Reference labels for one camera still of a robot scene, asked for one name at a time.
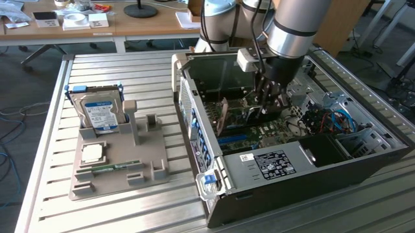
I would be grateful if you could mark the perforated metal drive cage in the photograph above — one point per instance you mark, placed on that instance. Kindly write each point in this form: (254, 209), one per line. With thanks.
(312, 92)

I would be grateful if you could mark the red small packet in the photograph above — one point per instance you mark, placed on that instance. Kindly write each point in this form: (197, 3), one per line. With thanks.
(102, 7)

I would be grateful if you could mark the clear plastic bag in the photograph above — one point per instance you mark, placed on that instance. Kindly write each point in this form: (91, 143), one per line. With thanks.
(11, 4)
(13, 18)

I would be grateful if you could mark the open black PC case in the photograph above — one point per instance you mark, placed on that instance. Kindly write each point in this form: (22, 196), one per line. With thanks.
(292, 201)

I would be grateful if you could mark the installed RAM stick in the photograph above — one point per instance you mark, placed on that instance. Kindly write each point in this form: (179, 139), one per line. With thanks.
(250, 126)

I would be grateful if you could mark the green motherboard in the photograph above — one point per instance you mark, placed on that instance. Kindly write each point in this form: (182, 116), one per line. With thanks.
(269, 131)

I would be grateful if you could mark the wooden cabinet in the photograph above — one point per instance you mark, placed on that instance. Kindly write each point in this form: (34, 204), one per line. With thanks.
(344, 24)

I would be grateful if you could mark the blue expansion slot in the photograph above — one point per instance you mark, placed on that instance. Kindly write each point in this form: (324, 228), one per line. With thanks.
(234, 138)

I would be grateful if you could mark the plain white box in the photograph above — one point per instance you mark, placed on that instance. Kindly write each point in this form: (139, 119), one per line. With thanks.
(98, 19)

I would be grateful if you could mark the white tape roll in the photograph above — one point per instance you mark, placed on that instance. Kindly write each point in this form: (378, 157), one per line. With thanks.
(69, 17)

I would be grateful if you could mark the wooden desk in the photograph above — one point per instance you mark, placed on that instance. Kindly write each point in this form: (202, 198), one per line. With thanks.
(39, 34)

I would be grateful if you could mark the green RAM stick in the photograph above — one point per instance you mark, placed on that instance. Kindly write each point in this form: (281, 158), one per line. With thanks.
(110, 167)

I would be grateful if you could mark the red and white card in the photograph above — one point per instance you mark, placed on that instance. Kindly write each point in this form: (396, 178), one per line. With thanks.
(17, 25)

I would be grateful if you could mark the beige wrist camera box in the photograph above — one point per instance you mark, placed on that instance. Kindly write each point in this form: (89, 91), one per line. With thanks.
(248, 60)

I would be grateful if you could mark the silver CPU chip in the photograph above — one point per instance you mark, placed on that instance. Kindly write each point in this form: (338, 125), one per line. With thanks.
(93, 154)

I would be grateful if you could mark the hard disk in blue carrier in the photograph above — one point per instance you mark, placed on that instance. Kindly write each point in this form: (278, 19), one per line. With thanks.
(98, 114)

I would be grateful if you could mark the grey printed parts rack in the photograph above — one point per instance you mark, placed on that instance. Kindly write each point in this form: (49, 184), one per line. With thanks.
(110, 187)

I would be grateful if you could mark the open cardboard box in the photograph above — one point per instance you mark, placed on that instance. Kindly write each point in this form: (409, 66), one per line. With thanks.
(194, 9)

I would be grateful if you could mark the black round lamp base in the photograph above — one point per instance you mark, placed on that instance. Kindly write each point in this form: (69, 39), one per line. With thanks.
(141, 11)

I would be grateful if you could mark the white paper stack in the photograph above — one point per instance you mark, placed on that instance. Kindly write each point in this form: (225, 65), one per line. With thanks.
(186, 21)

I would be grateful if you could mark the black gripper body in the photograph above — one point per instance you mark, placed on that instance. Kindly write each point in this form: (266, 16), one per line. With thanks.
(285, 70)

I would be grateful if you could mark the silver disk bay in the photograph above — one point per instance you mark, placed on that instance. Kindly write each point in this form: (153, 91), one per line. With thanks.
(366, 138)

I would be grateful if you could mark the white box with black top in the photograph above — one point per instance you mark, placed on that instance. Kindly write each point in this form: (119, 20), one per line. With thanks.
(47, 23)

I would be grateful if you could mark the graphics card with metal bracket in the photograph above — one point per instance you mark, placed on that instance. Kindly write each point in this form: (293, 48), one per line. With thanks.
(238, 119)

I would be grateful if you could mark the blue case release tab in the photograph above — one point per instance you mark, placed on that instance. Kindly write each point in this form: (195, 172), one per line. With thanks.
(209, 180)

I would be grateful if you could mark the beige tape roll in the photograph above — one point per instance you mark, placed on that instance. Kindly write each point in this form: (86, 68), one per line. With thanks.
(57, 3)

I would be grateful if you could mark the grey power supply unit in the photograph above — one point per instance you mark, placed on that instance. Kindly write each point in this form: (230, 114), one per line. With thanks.
(246, 170)

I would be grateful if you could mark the flat white box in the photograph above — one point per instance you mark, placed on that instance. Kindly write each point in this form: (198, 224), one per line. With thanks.
(77, 26)

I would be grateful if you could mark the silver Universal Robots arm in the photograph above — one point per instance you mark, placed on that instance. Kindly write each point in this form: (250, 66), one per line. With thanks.
(292, 24)

